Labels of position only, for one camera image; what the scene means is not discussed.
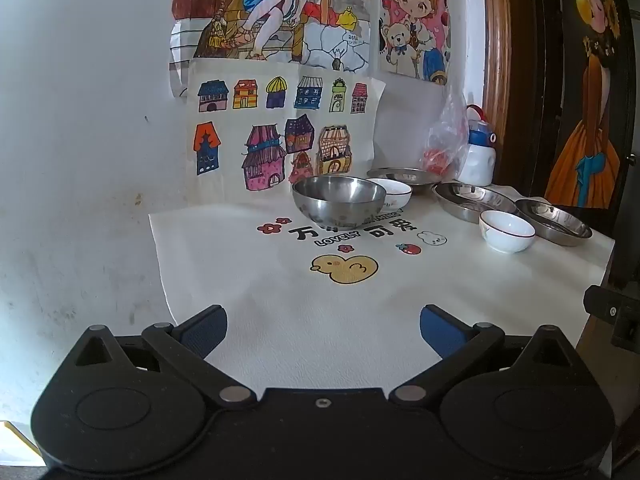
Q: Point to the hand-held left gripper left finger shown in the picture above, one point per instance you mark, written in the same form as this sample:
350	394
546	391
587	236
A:
207	329

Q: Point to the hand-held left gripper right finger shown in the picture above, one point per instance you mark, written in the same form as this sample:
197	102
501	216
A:
440	331

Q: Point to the steel plate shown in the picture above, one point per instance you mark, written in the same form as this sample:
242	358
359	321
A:
555	220
407	176
472	200

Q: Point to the white bowl with red rim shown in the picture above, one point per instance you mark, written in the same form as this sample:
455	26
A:
506	235
397	195

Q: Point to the large steel bowl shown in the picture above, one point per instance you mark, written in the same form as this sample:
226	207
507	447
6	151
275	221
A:
340	205

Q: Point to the white printed tablecloth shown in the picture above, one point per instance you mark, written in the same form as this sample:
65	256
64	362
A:
310	310

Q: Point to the white water bottle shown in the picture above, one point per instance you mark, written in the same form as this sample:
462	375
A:
477	160

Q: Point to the clear plastic bag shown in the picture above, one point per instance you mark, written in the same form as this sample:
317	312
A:
445	145

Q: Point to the orange dress painting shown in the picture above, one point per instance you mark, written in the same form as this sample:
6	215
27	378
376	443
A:
592	125

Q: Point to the houses drawing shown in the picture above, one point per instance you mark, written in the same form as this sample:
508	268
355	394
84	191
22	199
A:
235	120

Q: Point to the dark door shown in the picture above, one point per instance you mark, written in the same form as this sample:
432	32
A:
560	20

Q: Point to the child with teddy bear drawing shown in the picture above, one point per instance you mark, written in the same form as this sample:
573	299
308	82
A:
412	25

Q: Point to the boy with fan drawing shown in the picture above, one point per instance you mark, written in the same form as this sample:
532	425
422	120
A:
270	15

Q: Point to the wooden door frame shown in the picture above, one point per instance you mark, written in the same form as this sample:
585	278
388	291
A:
500	60

